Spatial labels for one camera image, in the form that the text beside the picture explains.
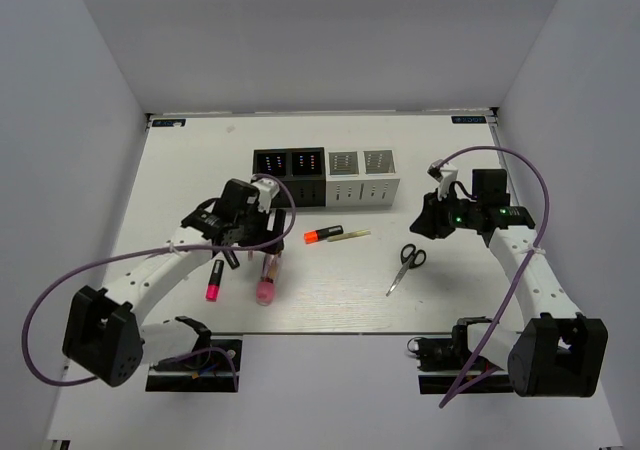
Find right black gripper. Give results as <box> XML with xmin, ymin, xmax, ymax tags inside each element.
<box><xmin>410</xmin><ymin>186</ymin><xmax>482</xmax><ymax>240</ymax></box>

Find pink transparent glue tube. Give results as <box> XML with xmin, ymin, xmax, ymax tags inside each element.
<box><xmin>256</xmin><ymin>279</ymin><xmax>276</xmax><ymax>306</ymax></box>

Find pink black highlighter marker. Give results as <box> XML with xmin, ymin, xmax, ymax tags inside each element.
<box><xmin>205</xmin><ymin>260</ymin><xmax>224</xmax><ymax>302</ymax></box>

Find black handled scissors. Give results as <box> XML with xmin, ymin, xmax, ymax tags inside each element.
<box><xmin>385</xmin><ymin>243</ymin><xmax>427</xmax><ymax>297</ymax></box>

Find orange black highlighter marker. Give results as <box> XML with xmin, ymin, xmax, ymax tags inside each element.
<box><xmin>303</xmin><ymin>225</ymin><xmax>344</xmax><ymax>244</ymax></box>

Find yellow slim highlighter pen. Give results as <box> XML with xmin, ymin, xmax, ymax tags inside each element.
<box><xmin>327</xmin><ymin>230</ymin><xmax>371</xmax><ymax>243</ymax></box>

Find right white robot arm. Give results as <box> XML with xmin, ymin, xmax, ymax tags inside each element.
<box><xmin>407</xmin><ymin>164</ymin><xmax>608</xmax><ymax>397</ymax></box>

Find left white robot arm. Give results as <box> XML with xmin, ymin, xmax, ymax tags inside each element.
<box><xmin>62</xmin><ymin>174</ymin><xmax>295</xmax><ymax>387</ymax></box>

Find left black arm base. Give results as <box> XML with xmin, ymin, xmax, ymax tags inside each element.
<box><xmin>145</xmin><ymin>336</ymin><xmax>243</xmax><ymax>393</ymax></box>

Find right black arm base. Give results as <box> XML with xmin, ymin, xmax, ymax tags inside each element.
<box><xmin>406</xmin><ymin>317</ymin><xmax>513</xmax><ymax>396</ymax></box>

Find white double pen holder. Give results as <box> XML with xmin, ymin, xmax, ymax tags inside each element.
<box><xmin>325</xmin><ymin>149</ymin><xmax>400</xmax><ymax>208</ymax></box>

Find black double pen holder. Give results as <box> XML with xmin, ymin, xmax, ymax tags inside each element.
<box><xmin>252</xmin><ymin>147</ymin><xmax>326</xmax><ymax>208</ymax></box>

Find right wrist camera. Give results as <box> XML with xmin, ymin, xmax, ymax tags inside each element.
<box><xmin>427</xmin><ymin>160</ymin><xmax>458</xmax><ymax>201</ymax></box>

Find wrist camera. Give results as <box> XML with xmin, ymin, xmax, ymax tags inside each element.
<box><xmin>251</xmin><ymin>175</ymin><xmax>280</xmax><ymax>213</ymax></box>
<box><xmin>427</xmin><ymin>160</ymin><xmax>458</xmax><ymax>201</ymax></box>

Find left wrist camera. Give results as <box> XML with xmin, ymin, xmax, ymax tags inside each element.
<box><xmin>251</xmin><ymin>175</ymin><xmax>280</xmax><ymax>213</ymax></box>

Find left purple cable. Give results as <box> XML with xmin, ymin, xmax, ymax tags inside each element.
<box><xmin>22</xmin><ymin>173</ymin><xmax>298</xmax><ymax>387</ymax></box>

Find purple cable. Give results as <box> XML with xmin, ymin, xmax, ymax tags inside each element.
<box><xmin>438</xmin><ymin>145</ymin><xmax>550</xmax><ymax>409</ymax></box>
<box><xmin>22</xmin><ymin>173</ymin><xmax>298</xmax><ymax>387</ymax></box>

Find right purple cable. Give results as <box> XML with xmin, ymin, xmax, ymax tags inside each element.
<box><xmin>438</xmin><ymin>145</ymin><xmax>550</xmax><ymax>409</ymax></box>

